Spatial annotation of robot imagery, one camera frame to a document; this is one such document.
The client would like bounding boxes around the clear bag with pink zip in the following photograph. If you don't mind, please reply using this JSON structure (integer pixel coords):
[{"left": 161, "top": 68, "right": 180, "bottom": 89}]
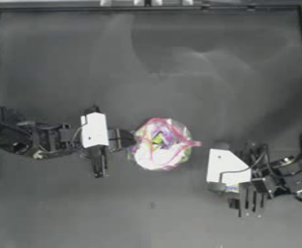
[{"left": 128, "top": 116, "right": 204, "bottom": 171}]

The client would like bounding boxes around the black table frame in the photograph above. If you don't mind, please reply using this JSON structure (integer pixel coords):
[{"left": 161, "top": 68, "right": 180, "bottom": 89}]
[{"left": 0, "top": 0, "right": 302, "bottom": 182}]

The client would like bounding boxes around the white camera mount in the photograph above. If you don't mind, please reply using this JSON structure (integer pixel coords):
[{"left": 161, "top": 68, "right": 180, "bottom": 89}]
[
  {"left": 80, "top": 111, "right": 111, "bottom": 149},
  {"left": 205, "top": 147, "right": 253, "bottom": 192}
]

